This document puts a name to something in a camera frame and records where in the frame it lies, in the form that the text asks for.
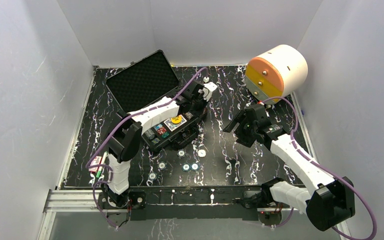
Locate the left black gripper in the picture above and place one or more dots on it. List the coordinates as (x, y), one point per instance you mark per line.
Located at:
(198, 102)

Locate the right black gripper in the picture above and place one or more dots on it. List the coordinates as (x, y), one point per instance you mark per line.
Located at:
(246, 141)

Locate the yellow big blind button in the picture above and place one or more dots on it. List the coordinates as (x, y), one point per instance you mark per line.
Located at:
(176, 120)

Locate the blue playing card deck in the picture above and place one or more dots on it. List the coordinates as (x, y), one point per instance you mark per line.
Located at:
(171, 127)

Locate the white one chip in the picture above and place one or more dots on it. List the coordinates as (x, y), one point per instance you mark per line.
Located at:
(202, 153)

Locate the blue fifty chip lowest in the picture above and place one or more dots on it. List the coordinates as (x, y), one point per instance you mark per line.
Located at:
(152, 176)

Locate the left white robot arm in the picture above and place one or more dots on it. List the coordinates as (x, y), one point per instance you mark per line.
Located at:
(125, 143)

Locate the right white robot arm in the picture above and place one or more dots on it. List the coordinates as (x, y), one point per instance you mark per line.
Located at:
(327, 201)

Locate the black poker set case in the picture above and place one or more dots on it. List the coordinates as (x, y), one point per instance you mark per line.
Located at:
(143, 83)

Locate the orange blue chip stack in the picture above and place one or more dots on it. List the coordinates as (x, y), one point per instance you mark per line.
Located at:
(189, 116)

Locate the light blue chip stack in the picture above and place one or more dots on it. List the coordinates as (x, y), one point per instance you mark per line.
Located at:
(161, 130)

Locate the pale green chip stack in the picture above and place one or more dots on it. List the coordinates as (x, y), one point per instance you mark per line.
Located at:
(151, 137)

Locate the white cylindrical drawer unit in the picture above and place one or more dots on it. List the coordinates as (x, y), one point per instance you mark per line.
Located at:
(275, 73)

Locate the teal fifty chip right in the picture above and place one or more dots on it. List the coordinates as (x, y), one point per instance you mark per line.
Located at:
(195, 166)

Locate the teal fifty chip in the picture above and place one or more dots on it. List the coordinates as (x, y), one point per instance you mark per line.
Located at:
(186, 167)
(195, 166)

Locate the teal fifty chip left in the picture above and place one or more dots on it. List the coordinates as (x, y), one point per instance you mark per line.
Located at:
(186, 167)

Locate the red white small box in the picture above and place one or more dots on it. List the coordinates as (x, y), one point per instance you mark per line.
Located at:
(96, 161)

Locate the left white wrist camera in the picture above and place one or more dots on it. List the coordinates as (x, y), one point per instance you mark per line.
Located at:
(209, 88)

